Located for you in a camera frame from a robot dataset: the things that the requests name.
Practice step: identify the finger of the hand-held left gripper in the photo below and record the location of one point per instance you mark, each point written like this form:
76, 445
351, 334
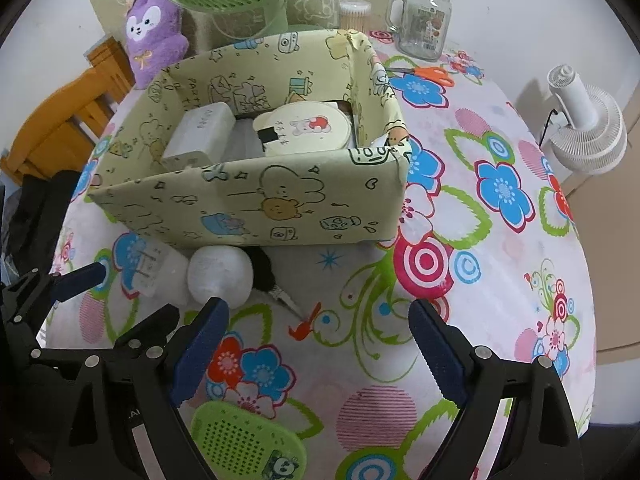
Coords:
80, 280
150, 327

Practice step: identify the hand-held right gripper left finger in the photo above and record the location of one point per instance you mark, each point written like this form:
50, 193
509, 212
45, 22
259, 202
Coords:
200, 355

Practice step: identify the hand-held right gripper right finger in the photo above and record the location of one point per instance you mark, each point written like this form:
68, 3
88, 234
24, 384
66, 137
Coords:
440, 355

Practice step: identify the white plug adapter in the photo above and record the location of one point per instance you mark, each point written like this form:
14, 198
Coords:
160, 270

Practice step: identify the white round ball object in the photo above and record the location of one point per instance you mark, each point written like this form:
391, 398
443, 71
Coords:
220, 272

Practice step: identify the green perforated case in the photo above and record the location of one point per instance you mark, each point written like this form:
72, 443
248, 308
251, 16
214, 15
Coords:
240, 440

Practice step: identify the yellow cartoon print storage box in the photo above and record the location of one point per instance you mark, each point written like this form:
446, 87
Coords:
280, 210

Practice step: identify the white charger block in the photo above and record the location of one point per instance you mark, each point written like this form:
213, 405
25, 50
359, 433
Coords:
200, 132

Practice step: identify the cream round compact mirror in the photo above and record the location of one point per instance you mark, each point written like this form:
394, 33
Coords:
305, 127

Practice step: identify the dark clothing pile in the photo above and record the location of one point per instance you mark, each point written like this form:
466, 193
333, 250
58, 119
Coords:
35, 220

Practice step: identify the orange wooden chair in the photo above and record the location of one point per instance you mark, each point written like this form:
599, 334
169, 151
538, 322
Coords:
50, 125

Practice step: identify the beige wooden door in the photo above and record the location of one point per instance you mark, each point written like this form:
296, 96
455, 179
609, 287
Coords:
610, 260

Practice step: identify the purple plush toy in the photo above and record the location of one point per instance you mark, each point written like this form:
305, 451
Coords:
150, 35

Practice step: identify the white standing fan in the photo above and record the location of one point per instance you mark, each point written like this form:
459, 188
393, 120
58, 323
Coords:
585, 125

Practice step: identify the glass mug jar black lid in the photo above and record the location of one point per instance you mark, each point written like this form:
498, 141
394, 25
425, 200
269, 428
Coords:
422, 25

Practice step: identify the cotton swab jar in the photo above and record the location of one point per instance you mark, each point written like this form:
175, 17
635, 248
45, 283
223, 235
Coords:
355, 15

